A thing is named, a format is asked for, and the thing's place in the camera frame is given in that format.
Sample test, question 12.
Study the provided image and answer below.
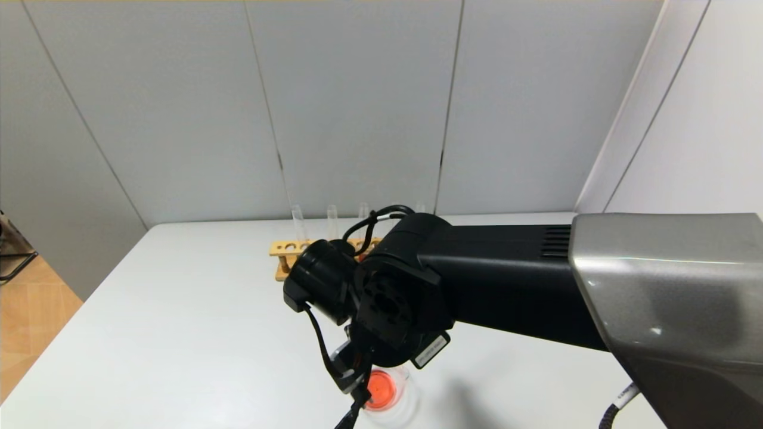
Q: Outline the wooden test tube rack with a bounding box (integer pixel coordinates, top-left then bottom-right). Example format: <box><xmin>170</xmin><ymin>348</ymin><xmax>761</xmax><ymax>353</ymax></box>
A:
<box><xmin>269</xmin><ymin>237</ymin><xmax>382</xmax><ymax>282</ymax></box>

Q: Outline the clear glass beaker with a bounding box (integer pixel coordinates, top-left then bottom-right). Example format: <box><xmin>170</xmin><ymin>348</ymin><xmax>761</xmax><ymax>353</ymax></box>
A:
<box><xmin>359</xmin><ymin>365</ymin><xmax>421</xmax><ymax>428</ymax></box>

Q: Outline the black metal stand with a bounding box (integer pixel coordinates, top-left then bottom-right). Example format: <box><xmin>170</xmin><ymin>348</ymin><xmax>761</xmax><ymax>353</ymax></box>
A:
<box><xmin>0</xmin><ymin>210</ymin><xmax>39</xmax><ymax>282</ymax></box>

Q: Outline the black looped wrist cable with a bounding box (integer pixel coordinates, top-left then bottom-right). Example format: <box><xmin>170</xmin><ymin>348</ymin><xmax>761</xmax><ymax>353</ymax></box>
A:
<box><xmin>342</xmin><ymin>205</ymin><xmax>415</xmax><ymax>258</ymax></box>

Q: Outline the black camera cable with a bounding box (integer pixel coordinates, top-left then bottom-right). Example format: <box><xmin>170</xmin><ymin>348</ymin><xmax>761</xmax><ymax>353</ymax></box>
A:
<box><xmin>303</xmin><ymin>303</ymin><xmax>371</xmax><ymax>429</ymax></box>

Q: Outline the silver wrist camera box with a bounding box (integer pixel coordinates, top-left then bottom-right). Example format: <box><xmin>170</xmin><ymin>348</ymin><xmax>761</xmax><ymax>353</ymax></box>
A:
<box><xmin>329</xmin><ymin>341</ymin><xmax>374</xmax><ymax>395</ymax></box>

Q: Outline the black cable with white sleeve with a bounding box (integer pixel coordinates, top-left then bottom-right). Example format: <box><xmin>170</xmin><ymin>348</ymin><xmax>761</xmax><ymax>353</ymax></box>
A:
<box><xmin>598</xmin><ymin>383</ymin><xmax>642</xmax><ymax>429</ymax></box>

